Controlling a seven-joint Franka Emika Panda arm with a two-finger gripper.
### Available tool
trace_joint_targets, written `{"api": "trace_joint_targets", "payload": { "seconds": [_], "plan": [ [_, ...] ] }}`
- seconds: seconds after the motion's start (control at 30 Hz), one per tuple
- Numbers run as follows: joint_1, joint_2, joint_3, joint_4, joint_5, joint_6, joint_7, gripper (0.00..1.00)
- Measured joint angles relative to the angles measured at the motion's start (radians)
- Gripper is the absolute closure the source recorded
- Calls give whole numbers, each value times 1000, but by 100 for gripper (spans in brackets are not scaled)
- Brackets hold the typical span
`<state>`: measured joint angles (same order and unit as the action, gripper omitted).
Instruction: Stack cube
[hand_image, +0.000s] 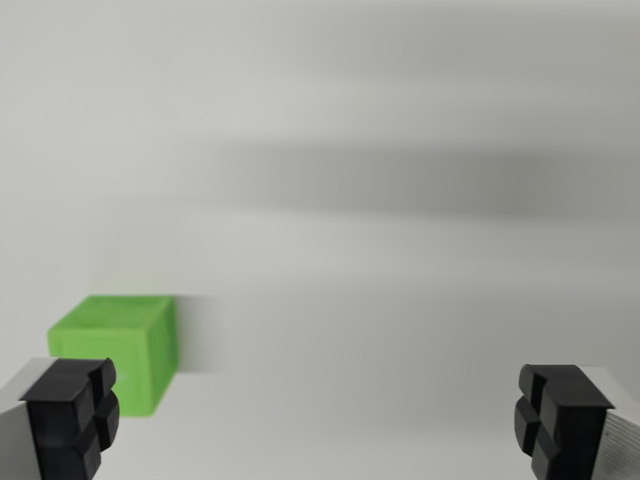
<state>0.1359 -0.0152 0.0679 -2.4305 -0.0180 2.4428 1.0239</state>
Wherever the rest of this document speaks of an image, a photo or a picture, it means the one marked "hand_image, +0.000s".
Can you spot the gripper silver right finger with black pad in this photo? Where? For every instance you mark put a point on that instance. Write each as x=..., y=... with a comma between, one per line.
x=575, y=425

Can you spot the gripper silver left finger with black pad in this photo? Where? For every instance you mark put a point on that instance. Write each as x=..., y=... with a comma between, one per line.
x=60, y=415

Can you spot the green rubber toy cube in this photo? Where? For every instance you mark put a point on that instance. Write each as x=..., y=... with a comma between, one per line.
x=142, y=340

